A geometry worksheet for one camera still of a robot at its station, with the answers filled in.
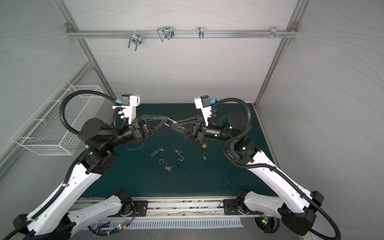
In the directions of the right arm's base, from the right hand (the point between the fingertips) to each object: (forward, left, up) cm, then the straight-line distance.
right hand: (176, 121), depth 46 cm
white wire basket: (+7, +59, -16) cm, 61 cm away
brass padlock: (+19, -10, -49) cm, 54 cm away
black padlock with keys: (+5, +13, -49) cm, 51 cm away
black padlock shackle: (+13, +6, -49) cm, 51 cm away
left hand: (0, +3, +1) cm, 3 cm away
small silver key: (+11, -10, -50) cm, 52 cm away
